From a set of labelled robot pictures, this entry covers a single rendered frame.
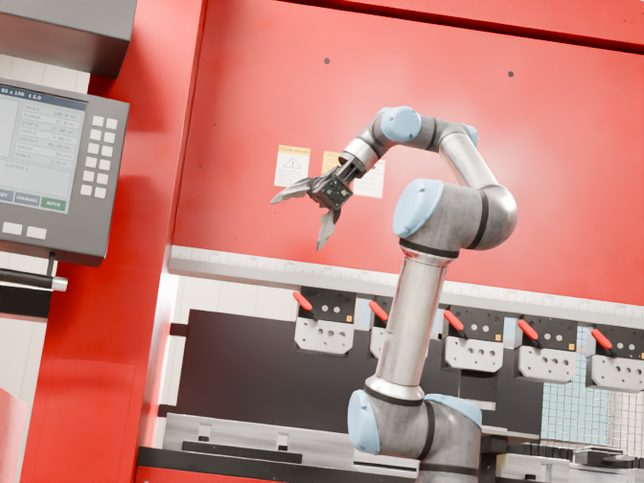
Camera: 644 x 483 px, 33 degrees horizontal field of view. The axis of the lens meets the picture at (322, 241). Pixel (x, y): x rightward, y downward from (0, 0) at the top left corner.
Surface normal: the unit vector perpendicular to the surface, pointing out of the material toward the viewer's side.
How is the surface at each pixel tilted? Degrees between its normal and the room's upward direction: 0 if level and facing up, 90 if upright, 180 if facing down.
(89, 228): 90
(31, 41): 180
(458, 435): 92
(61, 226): 90
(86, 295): 90
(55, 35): 180
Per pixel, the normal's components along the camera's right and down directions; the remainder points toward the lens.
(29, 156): 0.30, -0.21
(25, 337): -0.11, -0.26
